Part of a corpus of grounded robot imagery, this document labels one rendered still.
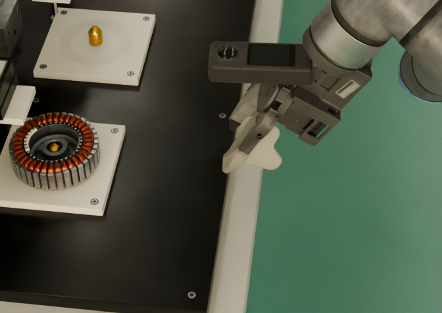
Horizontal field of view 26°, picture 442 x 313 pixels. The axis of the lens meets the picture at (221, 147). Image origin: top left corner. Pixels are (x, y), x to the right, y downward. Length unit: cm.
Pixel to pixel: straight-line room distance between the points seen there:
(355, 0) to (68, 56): 54
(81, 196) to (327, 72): 36
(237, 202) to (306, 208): 100
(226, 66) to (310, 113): 11
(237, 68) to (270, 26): 45
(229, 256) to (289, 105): 21
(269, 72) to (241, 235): 24
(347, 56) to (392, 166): 134
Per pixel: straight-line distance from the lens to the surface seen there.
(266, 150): 111
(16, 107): 118
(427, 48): 98
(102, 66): 137
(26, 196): 121
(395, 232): 220
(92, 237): 117
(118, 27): 144
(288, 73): 104
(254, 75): 105
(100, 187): 120
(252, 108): 116
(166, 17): 147
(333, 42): 101
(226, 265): 116
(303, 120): 110
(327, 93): 107
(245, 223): 120
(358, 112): 246
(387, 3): 97
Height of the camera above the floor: 167
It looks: 45 degrees down
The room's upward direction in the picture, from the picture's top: straight up
